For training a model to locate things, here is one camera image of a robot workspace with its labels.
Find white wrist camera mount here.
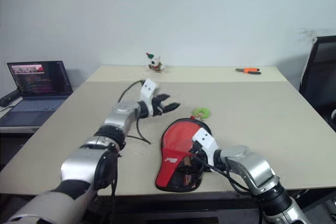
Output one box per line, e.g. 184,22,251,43
139,78,161,118
191,129,218,166

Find black remote-like device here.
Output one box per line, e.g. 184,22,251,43
0,89,20,107

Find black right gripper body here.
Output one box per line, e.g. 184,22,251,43
187,141,208,168

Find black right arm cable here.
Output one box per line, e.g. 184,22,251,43
194,153,254,195

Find orange handled pliers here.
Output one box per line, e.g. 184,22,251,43
235,67,263,75

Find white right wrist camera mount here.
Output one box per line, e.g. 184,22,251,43
191,129,218,166

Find black table frame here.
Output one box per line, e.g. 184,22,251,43
86,192,263,224

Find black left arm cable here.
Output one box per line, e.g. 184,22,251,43
115,79,154,145

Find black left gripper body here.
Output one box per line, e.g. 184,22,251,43
152,95,165,117

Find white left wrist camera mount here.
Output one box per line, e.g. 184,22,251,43
139,78,161,118

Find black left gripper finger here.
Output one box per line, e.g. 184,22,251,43
156,93,171,105
161,102,181,113

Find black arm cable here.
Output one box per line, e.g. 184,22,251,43
194,153,254,195
115,79,154,145

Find green foam ring zipper pull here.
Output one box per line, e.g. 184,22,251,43
191,106,212,120

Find black office chair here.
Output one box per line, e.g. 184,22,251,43
299,35,336,126

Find open dark laptop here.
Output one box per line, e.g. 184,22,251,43
0,60,74,127

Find black paddle cover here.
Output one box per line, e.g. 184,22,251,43
154,118,214,193

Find white plush dog toy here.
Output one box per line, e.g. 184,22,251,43
145,52,165,73

